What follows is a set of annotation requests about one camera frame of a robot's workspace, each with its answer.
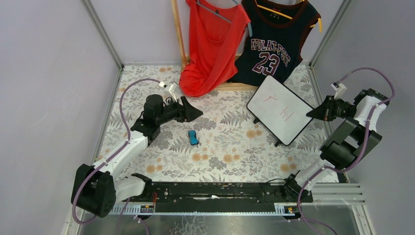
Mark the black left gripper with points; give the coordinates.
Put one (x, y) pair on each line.
(183, 110)

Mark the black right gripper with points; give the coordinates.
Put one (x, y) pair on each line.
(329, 109)

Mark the blue whiteboard eraser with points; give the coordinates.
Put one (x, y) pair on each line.
(193, 138)

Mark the white whiteboard black frame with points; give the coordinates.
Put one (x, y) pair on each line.
(280, 110)

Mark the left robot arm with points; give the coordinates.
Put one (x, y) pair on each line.
(96, 188)

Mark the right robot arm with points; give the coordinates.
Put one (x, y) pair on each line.
(350, 142)

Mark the floral table mat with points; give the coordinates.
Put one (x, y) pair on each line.
(232, 148)

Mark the wooden clothes rack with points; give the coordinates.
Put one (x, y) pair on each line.
(186, 58)

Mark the navy basketball jersey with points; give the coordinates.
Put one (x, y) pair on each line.
(278, 34)

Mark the red tank top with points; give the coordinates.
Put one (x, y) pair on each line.
(214, 37)

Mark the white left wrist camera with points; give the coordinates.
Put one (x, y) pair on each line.
(171, 90)

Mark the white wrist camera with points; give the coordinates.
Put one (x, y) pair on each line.
(339, 89)
(171, 90)

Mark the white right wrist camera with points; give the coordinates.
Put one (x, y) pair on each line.
(339, 89)

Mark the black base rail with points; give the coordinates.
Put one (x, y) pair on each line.
(187, 197)

